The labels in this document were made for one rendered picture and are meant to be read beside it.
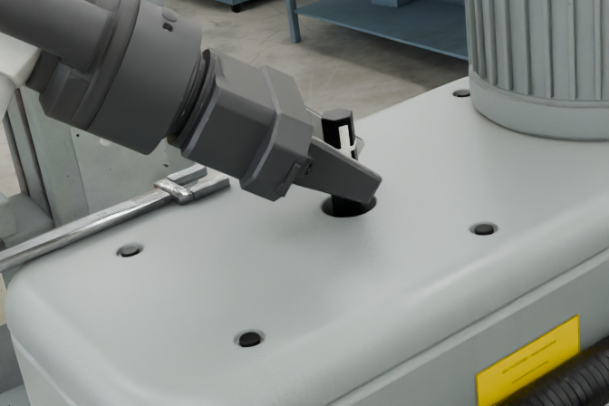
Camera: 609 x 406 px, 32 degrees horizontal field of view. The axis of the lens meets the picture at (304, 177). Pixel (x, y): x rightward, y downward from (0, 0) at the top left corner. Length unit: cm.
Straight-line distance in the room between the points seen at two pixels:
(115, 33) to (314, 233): 18
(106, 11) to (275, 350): 21
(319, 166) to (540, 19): 20
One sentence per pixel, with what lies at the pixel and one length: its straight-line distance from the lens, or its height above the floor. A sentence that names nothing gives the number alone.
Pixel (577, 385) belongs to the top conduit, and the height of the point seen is 180.
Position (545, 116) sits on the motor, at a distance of 77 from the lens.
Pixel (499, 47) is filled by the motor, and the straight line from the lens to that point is 79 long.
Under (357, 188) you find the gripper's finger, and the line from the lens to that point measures 67.
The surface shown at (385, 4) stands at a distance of 704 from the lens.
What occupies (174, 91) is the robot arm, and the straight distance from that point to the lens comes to 62.
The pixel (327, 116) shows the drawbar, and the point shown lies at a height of 196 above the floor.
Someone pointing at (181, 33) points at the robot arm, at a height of 203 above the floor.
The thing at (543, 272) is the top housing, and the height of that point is 187.
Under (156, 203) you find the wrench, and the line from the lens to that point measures 74.
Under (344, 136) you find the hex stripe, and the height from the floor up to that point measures 194.
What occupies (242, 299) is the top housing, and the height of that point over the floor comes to 189.
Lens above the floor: 221
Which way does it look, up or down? 25 degrees down
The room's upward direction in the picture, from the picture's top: 8 degrees counter-clockwise
